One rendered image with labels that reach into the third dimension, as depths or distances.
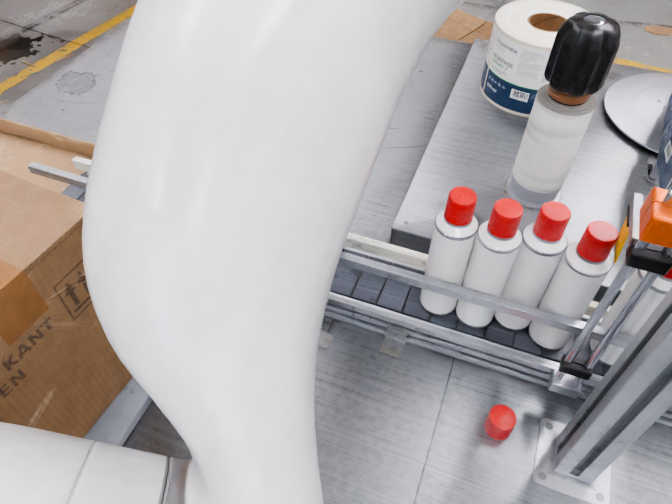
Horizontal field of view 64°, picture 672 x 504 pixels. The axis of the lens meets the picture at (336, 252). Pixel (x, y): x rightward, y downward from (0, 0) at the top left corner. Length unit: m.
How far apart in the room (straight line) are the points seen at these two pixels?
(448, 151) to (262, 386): 0.88
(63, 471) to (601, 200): 0.90
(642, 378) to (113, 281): 0.47
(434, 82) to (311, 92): 1.16
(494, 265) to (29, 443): 0.52
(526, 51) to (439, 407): 0.66
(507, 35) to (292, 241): 0.97
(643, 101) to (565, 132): 0.43
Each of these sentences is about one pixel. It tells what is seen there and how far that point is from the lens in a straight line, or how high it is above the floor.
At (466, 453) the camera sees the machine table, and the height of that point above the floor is 0.83.
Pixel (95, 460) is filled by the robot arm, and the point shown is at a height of 1.27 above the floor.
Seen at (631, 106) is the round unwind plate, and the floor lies 0.89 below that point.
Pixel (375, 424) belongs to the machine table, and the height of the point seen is 0.83.
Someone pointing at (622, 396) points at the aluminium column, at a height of 1.03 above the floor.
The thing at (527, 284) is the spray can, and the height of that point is 0.98.
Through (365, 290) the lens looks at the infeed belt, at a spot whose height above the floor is 0.88.
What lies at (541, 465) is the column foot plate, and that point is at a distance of 0.76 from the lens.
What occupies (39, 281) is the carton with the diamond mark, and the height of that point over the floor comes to 1.10.
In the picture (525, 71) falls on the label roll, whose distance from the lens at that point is 1.12.
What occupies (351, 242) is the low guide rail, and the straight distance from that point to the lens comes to 0.81.
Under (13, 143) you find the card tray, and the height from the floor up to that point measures 0.83.
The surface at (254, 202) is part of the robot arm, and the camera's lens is 0.17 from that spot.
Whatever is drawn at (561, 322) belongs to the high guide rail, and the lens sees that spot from 0.71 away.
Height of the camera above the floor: 1.50
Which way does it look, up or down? 49 degrees down
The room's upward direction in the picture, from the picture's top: straight up
